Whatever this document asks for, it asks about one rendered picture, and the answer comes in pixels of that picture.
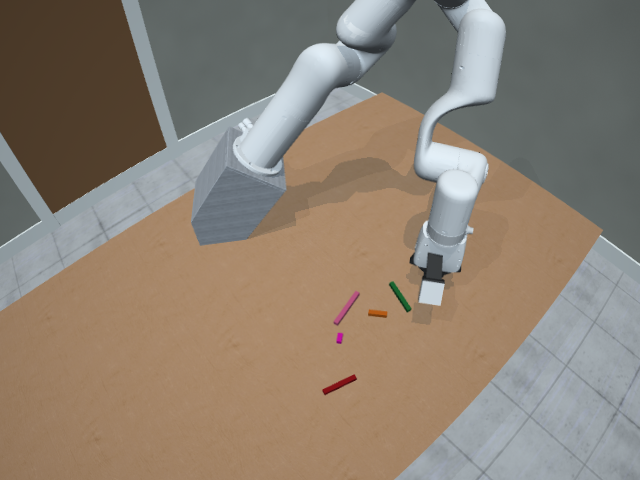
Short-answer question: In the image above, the green rod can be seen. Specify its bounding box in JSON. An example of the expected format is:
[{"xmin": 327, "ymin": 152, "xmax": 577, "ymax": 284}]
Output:
[{"xmin": 389, "ymin": 281, "xmax": 412, "ymax": 312}]

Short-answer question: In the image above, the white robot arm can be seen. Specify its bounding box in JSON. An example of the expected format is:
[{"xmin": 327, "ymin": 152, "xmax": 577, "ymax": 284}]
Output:
[{"xmin": 233, "ymin": 0, "xmax": 506, "ymax": 306}]

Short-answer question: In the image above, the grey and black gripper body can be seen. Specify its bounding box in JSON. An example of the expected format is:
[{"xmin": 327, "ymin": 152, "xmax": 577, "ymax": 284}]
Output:
[{"xmin": 413, "ymin": 221, "xmax": 467, "ymax": 273}]

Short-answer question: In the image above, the pink rod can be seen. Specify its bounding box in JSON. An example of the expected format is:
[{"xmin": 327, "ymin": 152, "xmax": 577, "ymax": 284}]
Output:
[{"xmin": 334, "ymin": 291, "xmax": 360, "ymax": 326}]

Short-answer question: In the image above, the dark red rod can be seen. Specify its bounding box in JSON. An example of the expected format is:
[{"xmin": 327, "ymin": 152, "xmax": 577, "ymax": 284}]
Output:
[{"xmin": 322, "ymin": 374, "xmax": 357, "ymax": 395}]

